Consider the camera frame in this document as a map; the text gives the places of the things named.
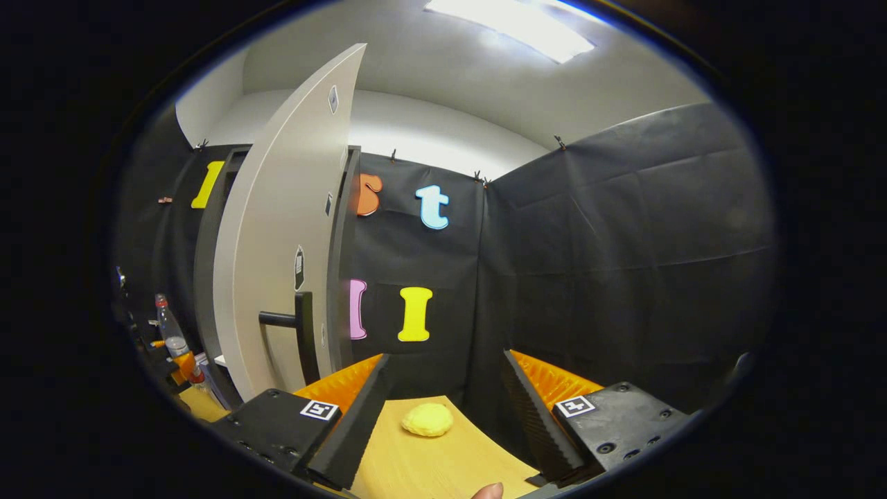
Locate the black backdrop cloth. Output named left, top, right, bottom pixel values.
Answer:
left=114, top=103, right=777, bottom=458

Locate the light grey cabinet door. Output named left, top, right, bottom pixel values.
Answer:
left=213, top=43, right=368, bottom=403

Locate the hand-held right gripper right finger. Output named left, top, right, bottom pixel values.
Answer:
left=502, top=349, right=694, bottom=488

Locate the yellow lumpy toy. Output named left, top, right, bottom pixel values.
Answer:
left=401, top=403, right=455, bottom=438

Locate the black door handle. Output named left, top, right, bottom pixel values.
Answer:
left=258, top=291, right=322, bottom=386

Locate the long ceiling light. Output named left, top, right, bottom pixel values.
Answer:
left=424, top=0, right=597, bottom=64

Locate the dark grey cabinet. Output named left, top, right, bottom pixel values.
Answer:
left=193, top=144, right=362, bottom=410

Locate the clear plastic bottle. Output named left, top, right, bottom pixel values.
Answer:
left=154, top=293, right=209, bottom=389

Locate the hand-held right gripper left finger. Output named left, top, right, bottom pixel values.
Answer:
left=208, top=353, right=390, bottom=491

